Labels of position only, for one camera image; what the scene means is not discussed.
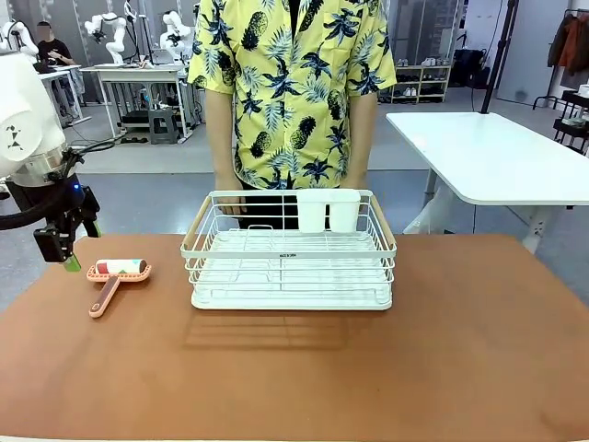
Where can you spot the person's right forearm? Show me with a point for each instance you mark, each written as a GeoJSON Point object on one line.
{"type": "Point", "coordinates": [221, 138]}

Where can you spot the black tripod stand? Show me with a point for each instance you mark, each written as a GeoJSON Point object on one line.
{"type": "Point", "coordinates": [499, 55]}

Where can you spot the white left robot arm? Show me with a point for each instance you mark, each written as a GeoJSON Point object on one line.
{"type": "Point", "coordinates": [23, 115]}

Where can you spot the black bag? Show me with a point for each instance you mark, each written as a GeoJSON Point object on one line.
{"type": "Point", "coordinates": [467, 66]}

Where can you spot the person's black trousers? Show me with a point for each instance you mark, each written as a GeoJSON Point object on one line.
{"type": "Point", "coordinates": [271, 209]}

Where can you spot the grey plastic step stool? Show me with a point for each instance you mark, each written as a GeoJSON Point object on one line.
{"type": "Point", "coordinates": [163, 124]}

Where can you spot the person in yellow shirt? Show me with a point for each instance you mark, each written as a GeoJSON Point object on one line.
{"type": "Point", "coordinates": [294, 92]}

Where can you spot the seated person in black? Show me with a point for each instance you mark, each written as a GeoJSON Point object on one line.
{"type": "Point", "coordinates": [53, 48]}

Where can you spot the white plastic cutlery holder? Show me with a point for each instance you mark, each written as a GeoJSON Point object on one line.
{"type": "Point", "coordinates": [322, 212]}

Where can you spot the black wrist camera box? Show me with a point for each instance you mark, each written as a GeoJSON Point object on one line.
{"type": "Point", "coordinates": [51, 244]}

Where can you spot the black utility cart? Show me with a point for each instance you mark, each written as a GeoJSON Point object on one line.
{"type": "Point", "coordinates": [573, 119]}

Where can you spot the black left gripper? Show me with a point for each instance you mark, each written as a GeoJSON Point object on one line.
{"type": "Point", "coordinates": [50, 202]}

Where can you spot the person's right hand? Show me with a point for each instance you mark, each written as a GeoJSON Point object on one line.
{"type": "Point", "coordinates": [230, 205]}

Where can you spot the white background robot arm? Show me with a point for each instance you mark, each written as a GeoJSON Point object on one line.
{"type": "Point", "coordinates": [112, 39]}
{"type": "Point", "coordinates": [175, 37]}
{"type": "Point", "coordinates": [20, 39]}

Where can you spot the black clothes rack with jackets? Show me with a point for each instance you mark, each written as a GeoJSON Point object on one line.
{"type": "Point", "coordinates": [573, 41]}

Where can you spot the pink lint roller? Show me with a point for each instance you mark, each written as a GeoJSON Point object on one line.
{"type": "Point", "coordinates": [119, 269]}

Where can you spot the person's left forearm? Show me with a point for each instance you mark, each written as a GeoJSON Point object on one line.
{"type": "Point", "coordinates": [361, 138]}

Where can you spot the white background workbench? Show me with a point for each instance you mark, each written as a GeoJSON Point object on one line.
{"type": "Point", "coordinates": [138, 73]}

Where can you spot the light wood shoe rack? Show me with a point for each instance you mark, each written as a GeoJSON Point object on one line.
{"type": "Point", "coordinates": [423, 83]}

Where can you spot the large white table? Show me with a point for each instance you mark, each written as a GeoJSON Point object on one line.
{"type": "Point", "coordinates": [497, 156]}

